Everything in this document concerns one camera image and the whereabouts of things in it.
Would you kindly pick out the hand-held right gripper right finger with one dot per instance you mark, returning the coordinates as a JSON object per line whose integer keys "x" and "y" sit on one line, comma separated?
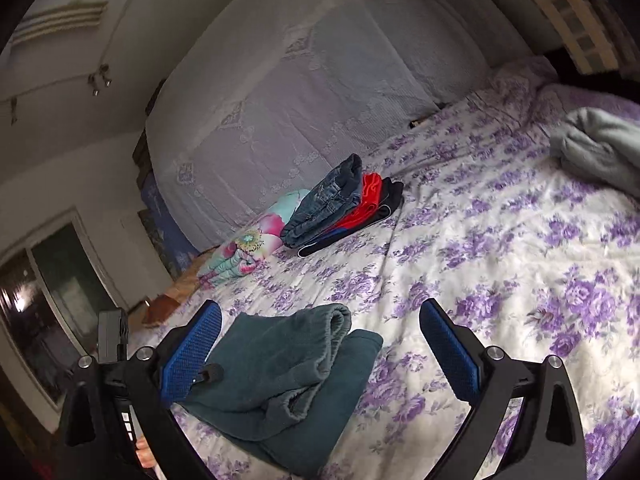
{"x": 450, "y": 355}

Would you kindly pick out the purple floral bed quilt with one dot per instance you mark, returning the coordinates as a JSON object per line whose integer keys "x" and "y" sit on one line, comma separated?
{"x": 500, "y": 260}

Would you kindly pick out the person's left hand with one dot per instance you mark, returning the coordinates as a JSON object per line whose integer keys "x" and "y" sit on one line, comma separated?
{"x": 145, "y": 455}

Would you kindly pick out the ceiling air vent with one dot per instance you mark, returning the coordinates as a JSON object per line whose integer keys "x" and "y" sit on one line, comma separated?
{"x": 55, "y": 20}

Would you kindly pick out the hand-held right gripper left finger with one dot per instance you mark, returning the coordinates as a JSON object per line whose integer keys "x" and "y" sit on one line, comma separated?
{"x": 192, "y": 355}

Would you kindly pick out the dark flat object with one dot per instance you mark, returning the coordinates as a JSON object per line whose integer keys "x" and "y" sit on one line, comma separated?
{"x": 425, "y": 117}

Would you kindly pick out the checkered beige curtain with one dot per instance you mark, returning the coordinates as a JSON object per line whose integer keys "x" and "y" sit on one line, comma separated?
{"x": 560, "y": 5}

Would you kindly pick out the white lace cloth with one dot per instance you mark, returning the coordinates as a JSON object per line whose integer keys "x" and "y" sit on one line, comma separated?
{"x": 300, "y": 110}

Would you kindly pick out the grey blanket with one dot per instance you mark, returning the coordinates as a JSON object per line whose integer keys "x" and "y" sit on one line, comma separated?
{"x": 600, "y": 145}

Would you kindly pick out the brown pillow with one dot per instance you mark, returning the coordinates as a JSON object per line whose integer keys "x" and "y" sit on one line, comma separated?
{"x": 165, "y": 307}

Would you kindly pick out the teal pink floral pillow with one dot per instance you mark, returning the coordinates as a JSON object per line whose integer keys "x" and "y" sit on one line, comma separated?
{"x": 250, "y": 250}

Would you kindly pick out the ceiling spotlight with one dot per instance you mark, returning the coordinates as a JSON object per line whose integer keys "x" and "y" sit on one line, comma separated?
{"x": 14, "y": 112}
{"x": 94, "y": 85}
{"x": 106, "y": 74}

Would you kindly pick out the teal pants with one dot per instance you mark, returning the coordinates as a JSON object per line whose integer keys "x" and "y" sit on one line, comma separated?
{"x": 280, "y": 395}

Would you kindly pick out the blue patterned cloth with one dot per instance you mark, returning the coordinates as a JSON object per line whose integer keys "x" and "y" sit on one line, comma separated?
{"x": 165, "y": 230}

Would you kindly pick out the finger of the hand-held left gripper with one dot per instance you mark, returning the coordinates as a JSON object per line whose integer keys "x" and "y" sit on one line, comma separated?
{"x": 210, "y": 375}

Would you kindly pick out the folded black garment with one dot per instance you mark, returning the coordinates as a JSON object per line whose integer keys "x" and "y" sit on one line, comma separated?
{"x": 392, "y": 195}

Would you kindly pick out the folded red garment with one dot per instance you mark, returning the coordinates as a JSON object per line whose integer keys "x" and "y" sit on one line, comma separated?
{"x": 370, "y": 195}

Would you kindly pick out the glass door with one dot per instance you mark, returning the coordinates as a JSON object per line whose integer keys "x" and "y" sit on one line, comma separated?
{"x": 50, "y": 310}

